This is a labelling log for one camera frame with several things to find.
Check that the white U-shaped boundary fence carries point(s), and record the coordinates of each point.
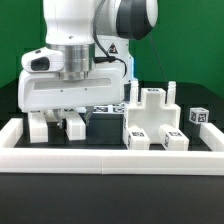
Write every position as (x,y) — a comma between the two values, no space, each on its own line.
(45,160)

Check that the black raised platform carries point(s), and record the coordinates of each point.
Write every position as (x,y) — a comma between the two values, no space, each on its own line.
(188,95)

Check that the white chair back frame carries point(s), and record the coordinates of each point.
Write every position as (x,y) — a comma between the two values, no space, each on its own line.
(38,125)

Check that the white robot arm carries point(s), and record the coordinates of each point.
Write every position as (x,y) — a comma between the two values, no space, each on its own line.
(84,62)

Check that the white tagged cube right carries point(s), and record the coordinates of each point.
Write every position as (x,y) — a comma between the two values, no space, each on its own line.
(198,115)

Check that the white chair seat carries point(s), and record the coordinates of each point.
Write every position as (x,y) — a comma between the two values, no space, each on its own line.
(149,108)

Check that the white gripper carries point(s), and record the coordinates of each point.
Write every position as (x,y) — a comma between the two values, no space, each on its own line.
(40,87)

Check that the white flat tag board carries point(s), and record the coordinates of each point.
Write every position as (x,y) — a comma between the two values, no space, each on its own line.
(109,109)

